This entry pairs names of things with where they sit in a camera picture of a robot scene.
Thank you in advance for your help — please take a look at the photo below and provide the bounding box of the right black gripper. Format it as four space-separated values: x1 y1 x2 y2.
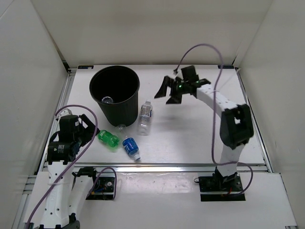
154 75 189 104

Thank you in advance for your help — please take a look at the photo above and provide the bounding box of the green soda bottle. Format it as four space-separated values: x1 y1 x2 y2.
98 130 120 152

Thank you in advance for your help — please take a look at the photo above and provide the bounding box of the clear bottle blue cap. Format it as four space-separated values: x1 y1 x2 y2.
101 96 114 104

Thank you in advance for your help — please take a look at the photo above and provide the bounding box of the clear bottle white label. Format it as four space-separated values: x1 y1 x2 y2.
137 100 153 135

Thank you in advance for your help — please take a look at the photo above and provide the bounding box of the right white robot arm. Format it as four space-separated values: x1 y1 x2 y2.
155 65 254 191

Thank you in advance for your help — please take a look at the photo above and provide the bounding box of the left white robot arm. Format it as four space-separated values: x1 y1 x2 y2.
25 114 100 229

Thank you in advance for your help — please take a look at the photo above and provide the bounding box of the black plastic bin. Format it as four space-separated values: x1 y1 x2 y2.
89 65 140 126

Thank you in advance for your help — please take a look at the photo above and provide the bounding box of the clear crushed bottle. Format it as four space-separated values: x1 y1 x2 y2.
116 124 126 133

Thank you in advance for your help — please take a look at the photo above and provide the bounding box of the blue label water bottle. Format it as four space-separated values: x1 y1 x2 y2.
122 137 141 161

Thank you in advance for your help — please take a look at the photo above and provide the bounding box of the right blue label sticker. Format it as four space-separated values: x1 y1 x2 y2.
218 65 234 69

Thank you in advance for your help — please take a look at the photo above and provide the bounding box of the blue label sticker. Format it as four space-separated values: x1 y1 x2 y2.
218 65 234 69
78 65 94 70

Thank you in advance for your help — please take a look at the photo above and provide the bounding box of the left blue label sticker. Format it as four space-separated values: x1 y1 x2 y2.
78 65 94 70

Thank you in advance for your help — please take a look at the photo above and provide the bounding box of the white cable tie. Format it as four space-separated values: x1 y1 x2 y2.
216 68 240 91

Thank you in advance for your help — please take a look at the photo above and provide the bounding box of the left aluminium rail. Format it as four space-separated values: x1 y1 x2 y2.
34 69 76 175

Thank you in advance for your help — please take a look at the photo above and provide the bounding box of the aluminium rail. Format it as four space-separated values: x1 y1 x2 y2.
34 69 76 175
235 68 274 173
40 163 272 173

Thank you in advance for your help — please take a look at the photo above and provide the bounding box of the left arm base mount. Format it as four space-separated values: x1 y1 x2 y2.
86 176 116 201

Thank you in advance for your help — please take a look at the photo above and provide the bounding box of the front aluminium rail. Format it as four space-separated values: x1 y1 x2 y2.
40 163 272 173

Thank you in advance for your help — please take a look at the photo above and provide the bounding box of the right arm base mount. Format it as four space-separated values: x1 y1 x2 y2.
194 176 246 202

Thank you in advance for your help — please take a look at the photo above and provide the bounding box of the right aluminium rail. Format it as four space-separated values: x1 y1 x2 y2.
235 68 274 173

